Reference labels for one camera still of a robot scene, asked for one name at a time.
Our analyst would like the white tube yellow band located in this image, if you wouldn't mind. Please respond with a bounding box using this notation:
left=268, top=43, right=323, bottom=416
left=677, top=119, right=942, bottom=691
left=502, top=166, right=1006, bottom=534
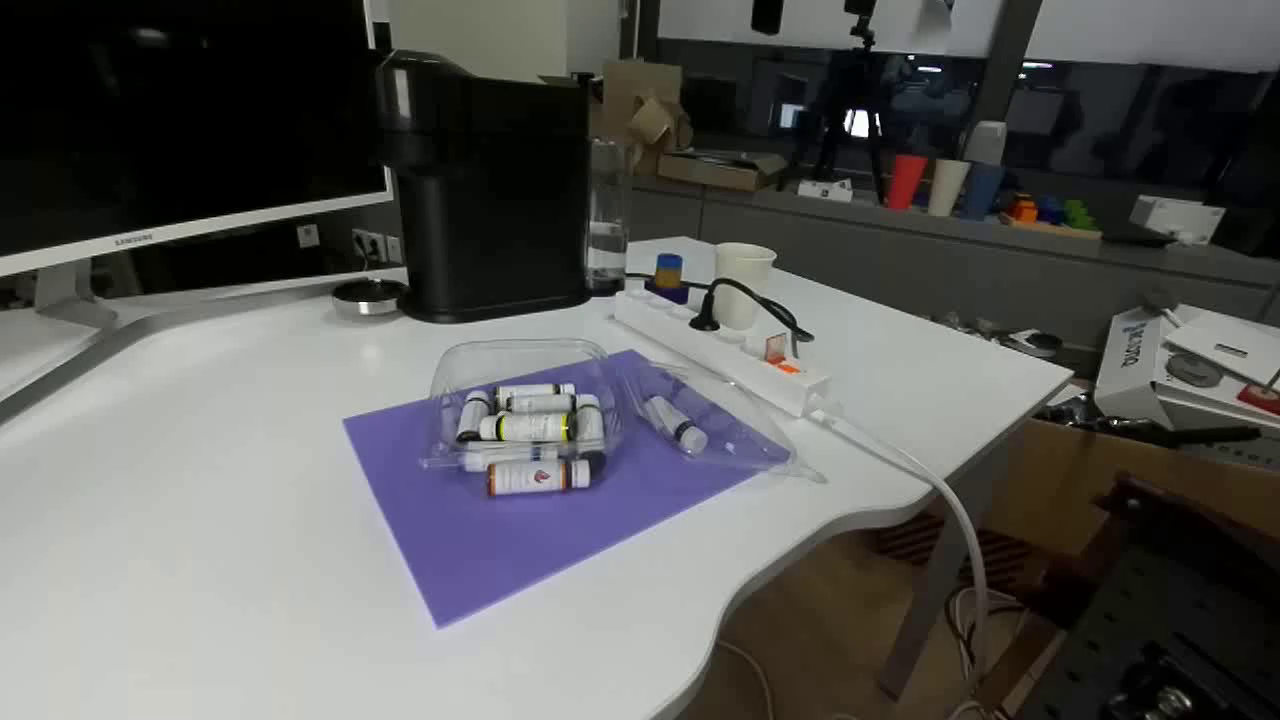
left=479, top=413, right=570, bottom=443

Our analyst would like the white cup on shelf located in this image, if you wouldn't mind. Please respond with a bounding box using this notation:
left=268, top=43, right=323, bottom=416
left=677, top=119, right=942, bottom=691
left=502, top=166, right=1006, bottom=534
left=927, top=160, right=966, bottom=214

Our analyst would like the red cup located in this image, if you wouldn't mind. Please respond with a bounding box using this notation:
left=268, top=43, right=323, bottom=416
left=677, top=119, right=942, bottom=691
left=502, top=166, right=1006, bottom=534
left=884, top=152, right=927, bottom=211

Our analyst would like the clear water tank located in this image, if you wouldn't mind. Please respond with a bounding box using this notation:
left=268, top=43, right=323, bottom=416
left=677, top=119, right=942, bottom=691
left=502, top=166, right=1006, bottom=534
left=585, top=140, right=632, bottom=293

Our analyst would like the white power strip cable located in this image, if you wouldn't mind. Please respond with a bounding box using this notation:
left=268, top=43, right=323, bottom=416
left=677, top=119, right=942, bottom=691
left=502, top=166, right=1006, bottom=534
left=812, top=406, right=997, bottom=670

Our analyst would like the white cardboard box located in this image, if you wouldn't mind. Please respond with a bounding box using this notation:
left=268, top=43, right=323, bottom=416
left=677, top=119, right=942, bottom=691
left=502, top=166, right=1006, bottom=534
left=1093, top=304, right=1280, bottom=433

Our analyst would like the black plug and cable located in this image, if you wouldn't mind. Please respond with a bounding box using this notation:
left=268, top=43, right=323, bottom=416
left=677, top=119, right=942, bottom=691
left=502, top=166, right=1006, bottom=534
left=687, top=273, right=815, bottom=351

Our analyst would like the white power strip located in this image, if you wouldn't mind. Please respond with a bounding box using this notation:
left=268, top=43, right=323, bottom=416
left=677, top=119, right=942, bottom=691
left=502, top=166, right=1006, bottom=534
left=610, top=293, right=828, bottom=416

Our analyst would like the loose white tube black cap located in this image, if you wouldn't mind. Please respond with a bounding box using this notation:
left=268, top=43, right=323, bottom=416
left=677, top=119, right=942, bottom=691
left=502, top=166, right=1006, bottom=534
left=643, top=396, right=706, bottom=455

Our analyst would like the white framed monitor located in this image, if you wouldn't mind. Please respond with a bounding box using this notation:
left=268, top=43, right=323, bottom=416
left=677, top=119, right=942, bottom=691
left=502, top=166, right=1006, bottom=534
left=0, top=0, right=390, bottom=277

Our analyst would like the blue cup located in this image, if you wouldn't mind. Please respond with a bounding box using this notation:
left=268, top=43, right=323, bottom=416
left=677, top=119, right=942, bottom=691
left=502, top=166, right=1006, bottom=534
left=954, top=162, right=1003, bottom=218

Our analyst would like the purple paper sheet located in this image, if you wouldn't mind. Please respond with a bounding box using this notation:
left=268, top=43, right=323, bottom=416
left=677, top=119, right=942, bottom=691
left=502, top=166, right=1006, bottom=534
left=342, top=399, right=754, bottom=628

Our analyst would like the white tube red label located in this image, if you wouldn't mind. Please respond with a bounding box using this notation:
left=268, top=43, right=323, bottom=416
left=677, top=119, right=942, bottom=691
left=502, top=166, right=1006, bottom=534
left=486, top=460, right=593, bottom=496

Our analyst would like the white paper cup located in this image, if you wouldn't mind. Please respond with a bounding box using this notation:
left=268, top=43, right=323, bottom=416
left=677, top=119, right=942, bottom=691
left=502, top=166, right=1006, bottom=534
left=716, top=241, right=777, bottom=326

